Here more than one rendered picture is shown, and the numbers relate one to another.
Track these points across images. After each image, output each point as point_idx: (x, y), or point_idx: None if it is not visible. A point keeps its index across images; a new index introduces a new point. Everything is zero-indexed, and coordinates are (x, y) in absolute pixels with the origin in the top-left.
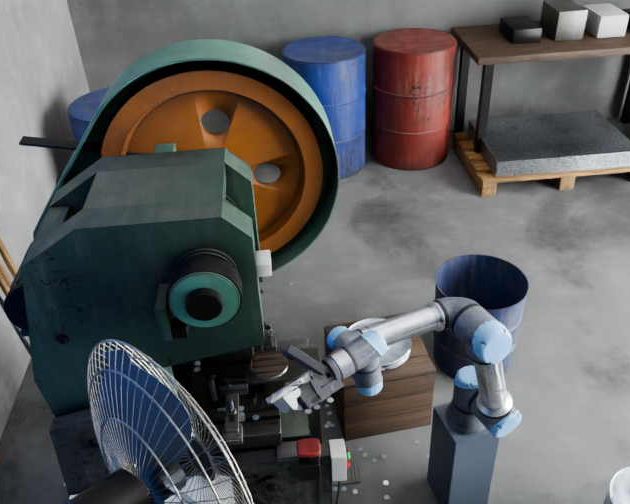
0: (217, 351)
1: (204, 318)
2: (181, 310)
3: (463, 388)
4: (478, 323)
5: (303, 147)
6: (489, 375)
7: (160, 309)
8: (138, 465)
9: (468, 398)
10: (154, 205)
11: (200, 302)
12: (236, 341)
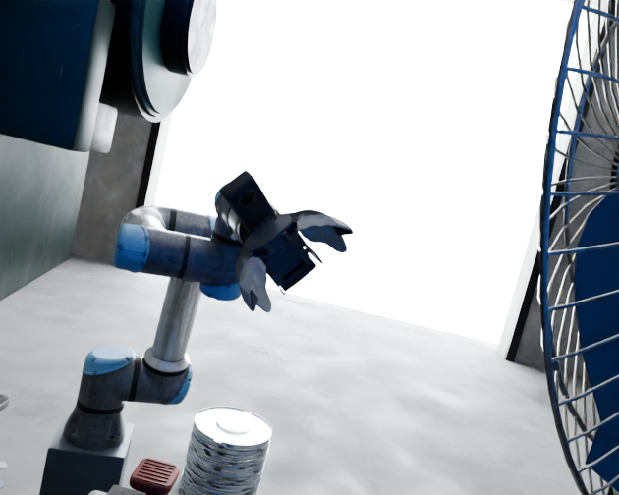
0: None
1: (195, 64)
2: (153, 26)
3: (119, 368)
4: (203, 217)
5: None
6: (199, 297)
7: (109, 2)
8: (579, 315)
9: (130, 378)
10: None
11: (205, 5)
12: (37, 248)
